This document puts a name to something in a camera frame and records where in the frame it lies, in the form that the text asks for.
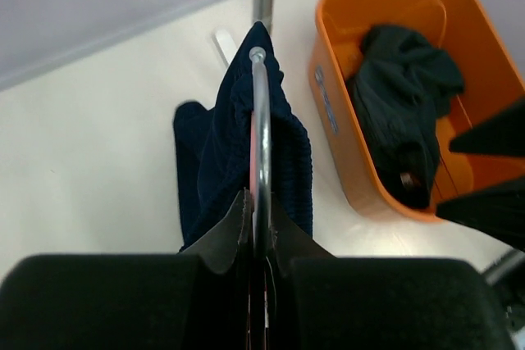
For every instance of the dark green shorts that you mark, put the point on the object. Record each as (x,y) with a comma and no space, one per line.
(403,85)

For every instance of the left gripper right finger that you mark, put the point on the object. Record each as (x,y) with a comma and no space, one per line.
(319,301)

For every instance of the pink hanger with navy shorts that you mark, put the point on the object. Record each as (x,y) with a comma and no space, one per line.
(260,185)

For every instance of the navy blue shorts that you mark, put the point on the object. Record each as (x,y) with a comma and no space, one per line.
(213,147)

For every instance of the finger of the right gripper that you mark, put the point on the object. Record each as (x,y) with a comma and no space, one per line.
(497,211)
(501,135)

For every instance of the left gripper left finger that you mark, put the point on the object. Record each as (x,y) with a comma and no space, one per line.
(195,299)

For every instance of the orange plastic basket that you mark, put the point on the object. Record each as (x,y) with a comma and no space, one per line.
(463,29)

